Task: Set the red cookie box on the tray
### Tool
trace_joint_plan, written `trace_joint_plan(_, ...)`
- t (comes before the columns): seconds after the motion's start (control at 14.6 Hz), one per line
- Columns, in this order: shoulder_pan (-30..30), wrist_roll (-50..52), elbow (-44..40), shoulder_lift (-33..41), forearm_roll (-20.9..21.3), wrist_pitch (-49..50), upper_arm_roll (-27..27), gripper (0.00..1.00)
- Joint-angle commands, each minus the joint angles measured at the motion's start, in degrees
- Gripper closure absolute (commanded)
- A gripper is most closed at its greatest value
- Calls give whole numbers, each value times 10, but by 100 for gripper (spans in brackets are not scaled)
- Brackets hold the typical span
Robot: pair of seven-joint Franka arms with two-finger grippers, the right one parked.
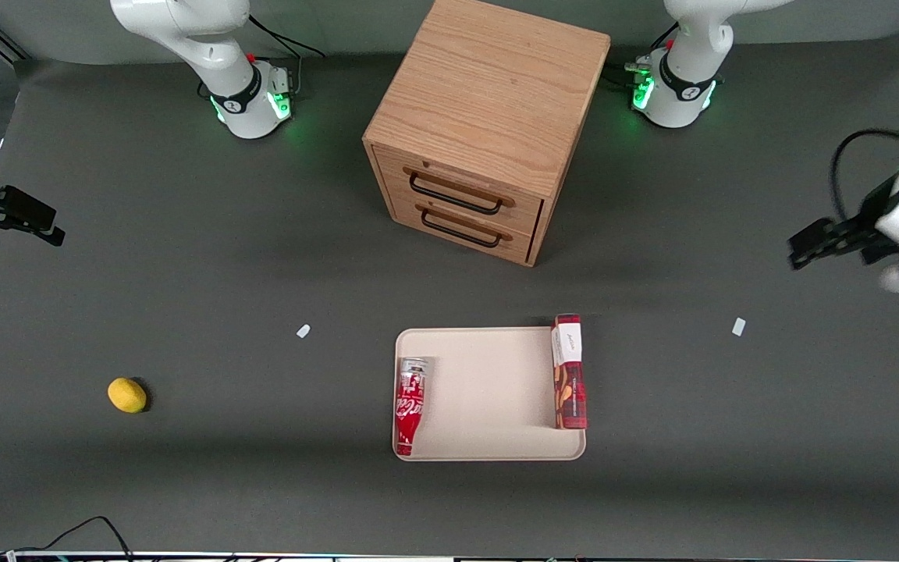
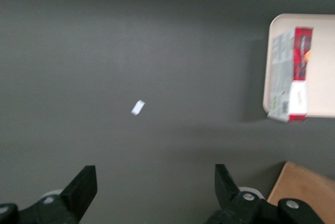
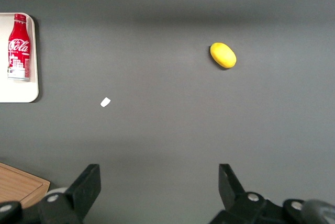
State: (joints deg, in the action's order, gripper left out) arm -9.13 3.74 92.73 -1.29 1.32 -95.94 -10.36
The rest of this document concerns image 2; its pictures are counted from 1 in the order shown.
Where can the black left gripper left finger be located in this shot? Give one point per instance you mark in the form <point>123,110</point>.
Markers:
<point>76,195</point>

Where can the cream plastic tray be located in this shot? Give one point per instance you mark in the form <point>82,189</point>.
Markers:
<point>323,77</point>

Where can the light wooden board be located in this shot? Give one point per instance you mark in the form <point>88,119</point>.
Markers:
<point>303,184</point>

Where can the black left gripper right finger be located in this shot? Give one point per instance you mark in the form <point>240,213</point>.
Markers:
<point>230,192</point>

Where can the red tartan shortbread cookie box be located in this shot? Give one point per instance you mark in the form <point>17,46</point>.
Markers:
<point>301,56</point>

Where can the small white paper scrap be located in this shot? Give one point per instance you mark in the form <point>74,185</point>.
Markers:
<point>138,107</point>

